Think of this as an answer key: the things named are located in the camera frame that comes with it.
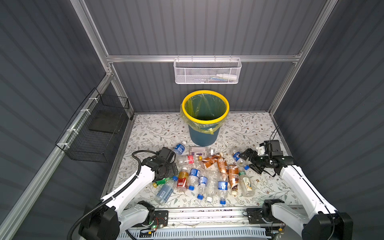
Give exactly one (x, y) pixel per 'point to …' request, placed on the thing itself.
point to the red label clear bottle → (190, 161)
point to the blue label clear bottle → (179, 148)
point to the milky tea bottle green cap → (246, 183)
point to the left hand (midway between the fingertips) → (168, 173)
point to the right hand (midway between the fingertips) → (245, 160)
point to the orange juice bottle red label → (183, 180)
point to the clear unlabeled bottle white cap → (212, 185)
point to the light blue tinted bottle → (166, 191)
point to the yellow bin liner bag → (205, 107)
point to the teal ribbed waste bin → (198, 138)
